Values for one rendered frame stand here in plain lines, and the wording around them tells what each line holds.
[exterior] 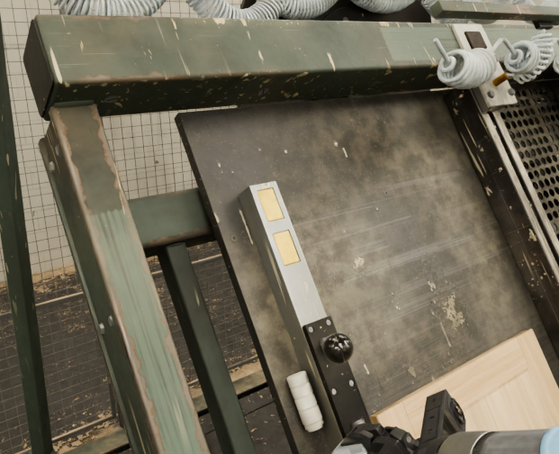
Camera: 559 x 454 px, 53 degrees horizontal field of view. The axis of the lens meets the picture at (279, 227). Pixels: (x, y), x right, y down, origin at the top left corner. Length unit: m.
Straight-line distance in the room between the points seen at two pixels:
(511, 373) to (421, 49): 0.63
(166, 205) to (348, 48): 0.42
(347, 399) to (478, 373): 0.32
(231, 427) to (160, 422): 0.17
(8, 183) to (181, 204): 0.55
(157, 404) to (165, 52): 0.46
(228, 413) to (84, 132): 0.43
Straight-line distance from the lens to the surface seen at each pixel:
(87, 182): 0.74
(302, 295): 0.82
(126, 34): 0.81
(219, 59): 0.84
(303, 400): 0.81
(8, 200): 1.34
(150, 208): 0.84
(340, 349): 0.69
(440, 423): 0.61
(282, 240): 0.83
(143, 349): 0.70
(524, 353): 1.17
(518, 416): 1.13
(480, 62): 1.05
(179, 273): 0.85
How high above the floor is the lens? 1.89
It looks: 17 degrees down
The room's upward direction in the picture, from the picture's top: 1 degrees counter-clockwise
